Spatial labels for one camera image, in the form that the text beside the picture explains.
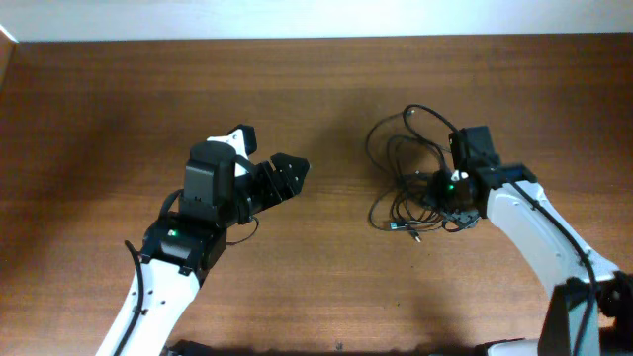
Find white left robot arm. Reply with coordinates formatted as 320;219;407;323
98;141;311;355

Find black usb cables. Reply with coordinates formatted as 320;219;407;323
364;103;469;243

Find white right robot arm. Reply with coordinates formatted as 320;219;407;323
433;127;632;356

